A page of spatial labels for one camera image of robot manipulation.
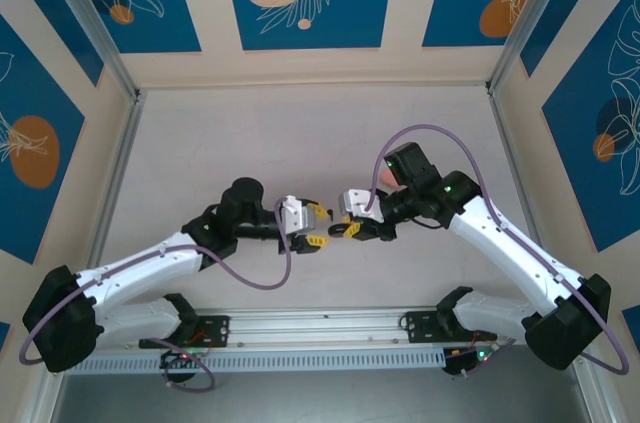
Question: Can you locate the pink earbud charging case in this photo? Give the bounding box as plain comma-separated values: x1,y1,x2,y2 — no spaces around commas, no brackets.
378,166,404,188

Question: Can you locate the grey metal sheet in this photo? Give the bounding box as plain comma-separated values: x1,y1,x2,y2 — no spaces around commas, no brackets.
49,345,601,423

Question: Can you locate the small control board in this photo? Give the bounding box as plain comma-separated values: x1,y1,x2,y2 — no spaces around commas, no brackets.
158,348,206,372
442,346,501,377

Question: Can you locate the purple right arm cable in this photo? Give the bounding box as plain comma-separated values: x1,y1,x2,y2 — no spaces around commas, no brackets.
367,123,630,377

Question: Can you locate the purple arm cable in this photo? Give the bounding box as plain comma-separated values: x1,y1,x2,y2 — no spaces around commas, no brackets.
367,123,630,377
18,198,294,393

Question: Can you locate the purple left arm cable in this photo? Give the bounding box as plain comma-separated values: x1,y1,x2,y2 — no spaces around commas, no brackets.
18,198,294,393

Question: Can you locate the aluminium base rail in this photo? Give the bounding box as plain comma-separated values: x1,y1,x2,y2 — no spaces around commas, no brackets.
97,305,531,352

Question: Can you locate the aluminium table side rail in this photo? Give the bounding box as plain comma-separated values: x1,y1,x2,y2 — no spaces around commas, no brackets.
487,85,559,274
72,90,149,317

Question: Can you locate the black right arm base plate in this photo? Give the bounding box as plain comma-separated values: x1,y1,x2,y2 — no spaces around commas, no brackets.
399,310,499,344

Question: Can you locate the white slotted cable duct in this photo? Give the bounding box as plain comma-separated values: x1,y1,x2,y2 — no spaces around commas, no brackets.
64,348,446,374

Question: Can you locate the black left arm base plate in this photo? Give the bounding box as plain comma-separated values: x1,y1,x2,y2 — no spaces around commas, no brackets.
138,315,232,349

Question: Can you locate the aluminium frame post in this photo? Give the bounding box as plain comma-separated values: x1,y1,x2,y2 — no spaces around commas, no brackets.
34,0,144,102
487,0,581,94

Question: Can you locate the aluminium frame leg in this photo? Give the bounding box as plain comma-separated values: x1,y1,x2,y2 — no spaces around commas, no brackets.
12,362,69,423
567,352,621,423

